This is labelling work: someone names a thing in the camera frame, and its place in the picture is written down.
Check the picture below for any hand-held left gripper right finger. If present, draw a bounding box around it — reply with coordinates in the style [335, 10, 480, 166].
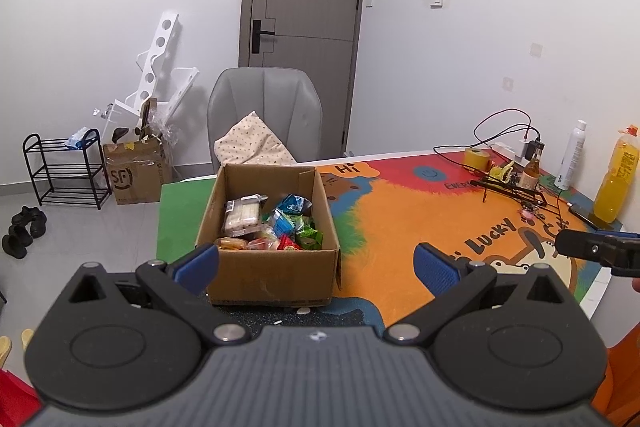
[382, 242, 571, 347]

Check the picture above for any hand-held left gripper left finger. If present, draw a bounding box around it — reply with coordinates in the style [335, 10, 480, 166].
[64, 243, 252, 348]

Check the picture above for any clear sandwich bread packet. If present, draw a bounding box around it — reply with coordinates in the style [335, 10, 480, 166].
[222, 194, 268, 238]

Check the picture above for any brown cardboard box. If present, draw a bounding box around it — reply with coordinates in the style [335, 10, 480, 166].
[195, 163, 342, 308]

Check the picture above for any bright green snack packet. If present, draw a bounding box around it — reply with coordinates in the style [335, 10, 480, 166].
[295, 217, 325, 250]

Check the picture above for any black smartphone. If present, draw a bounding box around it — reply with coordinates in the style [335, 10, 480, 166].
[567, 203, 601, 230]

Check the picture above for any orange juice bottle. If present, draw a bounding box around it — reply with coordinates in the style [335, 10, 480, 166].
[593, 124, 640, 224]

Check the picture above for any colourful cartoon cat mat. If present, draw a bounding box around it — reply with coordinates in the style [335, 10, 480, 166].
[157, 151, 623, 333]

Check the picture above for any brown glass bottle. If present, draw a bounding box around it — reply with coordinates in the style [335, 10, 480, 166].
[517, 141, 545, 190]

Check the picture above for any white spray bottle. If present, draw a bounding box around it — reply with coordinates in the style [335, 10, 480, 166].
[554, 120, 588, 191]

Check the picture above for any small taped cardboard box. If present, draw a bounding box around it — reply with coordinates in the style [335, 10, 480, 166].
[102, 99, 178, 206]

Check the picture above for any yellow toy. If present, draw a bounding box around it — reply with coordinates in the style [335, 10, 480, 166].
[489, 161, 516, 182]

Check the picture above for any yellow tape roll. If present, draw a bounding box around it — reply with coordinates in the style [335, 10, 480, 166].
[464, 147, 493, 170]

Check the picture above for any white power strip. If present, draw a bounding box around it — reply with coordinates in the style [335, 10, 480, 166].
[490, 142, 526, 162]

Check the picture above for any cream polka dot cushion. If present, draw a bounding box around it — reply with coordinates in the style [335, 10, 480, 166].
[214, 111, 298, 175]

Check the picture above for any orange seat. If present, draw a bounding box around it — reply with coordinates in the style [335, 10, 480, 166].
[590, 319, 640, 427]

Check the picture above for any black metal shoe rack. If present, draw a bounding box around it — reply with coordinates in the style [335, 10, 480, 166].
[22, 128, 113, 210]

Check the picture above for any black shoe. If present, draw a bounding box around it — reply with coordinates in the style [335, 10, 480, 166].
[1, 224, 33, 260]
[11, 206, 48, 239]

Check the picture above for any blue white packet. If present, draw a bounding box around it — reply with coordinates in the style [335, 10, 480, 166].
[64, 127, 91, 150]

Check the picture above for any grey padded chair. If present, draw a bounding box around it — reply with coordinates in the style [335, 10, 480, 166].
[207, 68, 323, 175]

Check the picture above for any red bag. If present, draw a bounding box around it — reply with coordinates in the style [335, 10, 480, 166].
[0, 369, 43, 427]

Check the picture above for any white perforated rack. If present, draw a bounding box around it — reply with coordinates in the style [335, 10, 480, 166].
[92, 11, 201, 132]

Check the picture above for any grey door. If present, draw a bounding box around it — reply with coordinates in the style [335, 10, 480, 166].
[237, 0, 370, 158]

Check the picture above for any black wire stand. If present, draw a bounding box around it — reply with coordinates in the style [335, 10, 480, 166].
[469, 177, 566, 233]

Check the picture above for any black cable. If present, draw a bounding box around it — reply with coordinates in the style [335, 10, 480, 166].
[432, 124, 541, 168]

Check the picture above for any red cable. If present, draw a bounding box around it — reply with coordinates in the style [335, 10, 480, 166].
[472, 108, 541, 142]

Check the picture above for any black door handle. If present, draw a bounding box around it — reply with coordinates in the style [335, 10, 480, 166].
[251, 21, 276, 54]

